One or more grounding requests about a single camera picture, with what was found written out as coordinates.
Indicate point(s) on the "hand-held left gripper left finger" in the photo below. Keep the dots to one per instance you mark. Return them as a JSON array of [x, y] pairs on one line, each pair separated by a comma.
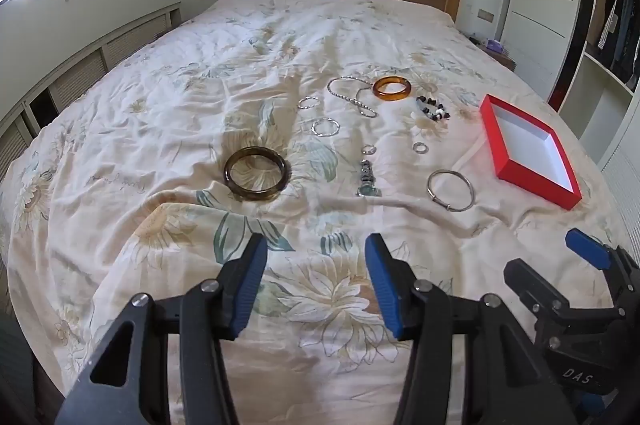
[[249, 287]]

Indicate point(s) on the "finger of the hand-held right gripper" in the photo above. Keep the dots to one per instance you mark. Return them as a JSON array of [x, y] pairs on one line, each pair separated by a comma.
[[588, 249], [530, 282]]

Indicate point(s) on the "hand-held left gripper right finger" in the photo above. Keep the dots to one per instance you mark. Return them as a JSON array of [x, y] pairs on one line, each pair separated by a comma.
[[383, 287]]

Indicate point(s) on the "dark brown bangle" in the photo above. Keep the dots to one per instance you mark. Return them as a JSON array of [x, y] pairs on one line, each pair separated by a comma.
[[230, 181]]

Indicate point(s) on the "plain silver bangle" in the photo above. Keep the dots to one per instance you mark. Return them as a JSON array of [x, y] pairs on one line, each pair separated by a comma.
[[429, 188]]

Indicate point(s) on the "red jewelry box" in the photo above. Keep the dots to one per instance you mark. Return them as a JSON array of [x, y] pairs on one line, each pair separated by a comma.
[[530, 150]]

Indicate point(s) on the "floral bedspread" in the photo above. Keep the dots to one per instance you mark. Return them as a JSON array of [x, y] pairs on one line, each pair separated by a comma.
[[165, 115]]

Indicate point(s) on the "amber bangle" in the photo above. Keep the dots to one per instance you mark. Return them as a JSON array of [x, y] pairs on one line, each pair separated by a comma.
[[380, 94]]

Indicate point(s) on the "wooden nightstand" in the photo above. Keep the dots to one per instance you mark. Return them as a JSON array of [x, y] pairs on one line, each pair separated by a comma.
[[500, 57]]

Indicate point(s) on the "hanging clothes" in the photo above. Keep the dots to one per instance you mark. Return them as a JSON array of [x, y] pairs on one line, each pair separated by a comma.
[[617, 30]]

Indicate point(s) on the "purple tissue box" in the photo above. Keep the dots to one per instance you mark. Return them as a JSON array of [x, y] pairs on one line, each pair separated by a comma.
[[496, 46]]

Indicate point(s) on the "wall socket plate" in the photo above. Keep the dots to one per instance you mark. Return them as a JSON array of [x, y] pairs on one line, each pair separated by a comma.
[[486, 14]]

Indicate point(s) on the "white louvred wall cabinet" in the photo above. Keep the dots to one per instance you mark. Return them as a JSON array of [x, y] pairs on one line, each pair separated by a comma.
[[80, 75]]

